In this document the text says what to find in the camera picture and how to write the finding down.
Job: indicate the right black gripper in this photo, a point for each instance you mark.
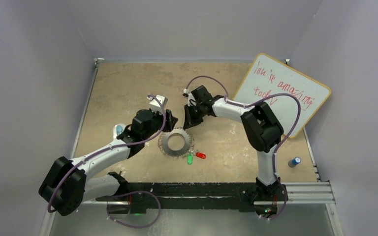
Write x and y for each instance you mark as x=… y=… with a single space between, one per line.
x=190 y=121

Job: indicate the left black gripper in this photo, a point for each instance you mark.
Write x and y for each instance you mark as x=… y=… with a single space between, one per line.
x=170 y=121

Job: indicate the silver disc with keyrings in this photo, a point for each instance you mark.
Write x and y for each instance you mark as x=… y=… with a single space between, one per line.
x=176 y=143

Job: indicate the keys with red green tags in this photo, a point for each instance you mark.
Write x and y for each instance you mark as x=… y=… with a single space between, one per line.
x=198 y=154

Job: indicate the key with green tag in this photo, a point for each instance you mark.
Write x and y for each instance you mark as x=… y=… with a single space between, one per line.
x=189 y=159

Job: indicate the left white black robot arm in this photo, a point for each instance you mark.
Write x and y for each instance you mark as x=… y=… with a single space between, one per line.
x=64 y=185

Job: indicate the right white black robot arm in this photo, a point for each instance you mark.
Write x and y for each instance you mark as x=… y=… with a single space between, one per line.
x=262 y=128

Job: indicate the whiteboard with red writing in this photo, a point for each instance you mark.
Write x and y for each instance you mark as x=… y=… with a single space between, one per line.
x=277 y=82

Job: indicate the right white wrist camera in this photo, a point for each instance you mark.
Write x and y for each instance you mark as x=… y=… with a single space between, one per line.
x=190 y=99

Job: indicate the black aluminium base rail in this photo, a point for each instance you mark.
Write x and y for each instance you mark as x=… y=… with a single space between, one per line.
x=241 y=196

